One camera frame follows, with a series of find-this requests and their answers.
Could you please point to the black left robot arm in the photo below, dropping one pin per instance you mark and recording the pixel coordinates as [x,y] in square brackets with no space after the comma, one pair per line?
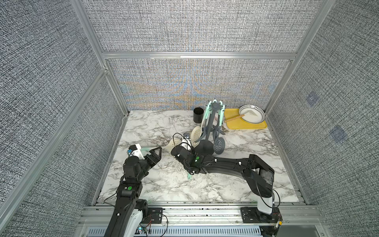
[129,209]

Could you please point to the cream skimmer long handle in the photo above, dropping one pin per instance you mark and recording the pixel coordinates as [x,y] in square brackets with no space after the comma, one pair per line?
[197,131]

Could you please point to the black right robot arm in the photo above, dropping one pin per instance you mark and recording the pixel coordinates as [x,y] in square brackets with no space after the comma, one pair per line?
[257,173]

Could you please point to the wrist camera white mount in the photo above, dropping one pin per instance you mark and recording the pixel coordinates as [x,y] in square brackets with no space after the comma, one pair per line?
[186,142]
[135,151]

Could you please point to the white patterned plate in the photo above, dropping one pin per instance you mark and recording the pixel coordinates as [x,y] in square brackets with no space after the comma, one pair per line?
[260,114]

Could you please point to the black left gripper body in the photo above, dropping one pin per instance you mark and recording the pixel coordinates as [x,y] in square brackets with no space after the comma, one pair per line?
[150,163]

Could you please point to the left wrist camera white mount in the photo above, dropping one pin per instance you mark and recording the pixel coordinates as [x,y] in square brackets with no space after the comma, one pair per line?
[135,151]

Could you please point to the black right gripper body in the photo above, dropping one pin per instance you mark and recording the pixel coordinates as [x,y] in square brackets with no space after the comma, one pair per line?
[191,152]

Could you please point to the dark grey utensil rack stand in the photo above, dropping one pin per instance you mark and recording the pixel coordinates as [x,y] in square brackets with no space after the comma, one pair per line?
[206,143]

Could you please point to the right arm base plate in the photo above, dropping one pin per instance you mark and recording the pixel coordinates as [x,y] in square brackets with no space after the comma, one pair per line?
[253,215]

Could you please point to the white spatula wooden handle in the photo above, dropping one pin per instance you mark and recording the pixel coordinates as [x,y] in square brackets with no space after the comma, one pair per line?
[240,116]

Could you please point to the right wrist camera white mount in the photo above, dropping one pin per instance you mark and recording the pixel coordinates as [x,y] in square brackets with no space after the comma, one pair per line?
[186,142]

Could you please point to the black cup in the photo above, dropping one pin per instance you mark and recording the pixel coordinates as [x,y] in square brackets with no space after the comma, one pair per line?
[198,113]

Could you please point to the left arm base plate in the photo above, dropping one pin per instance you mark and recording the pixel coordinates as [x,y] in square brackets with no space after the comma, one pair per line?
[154,216]

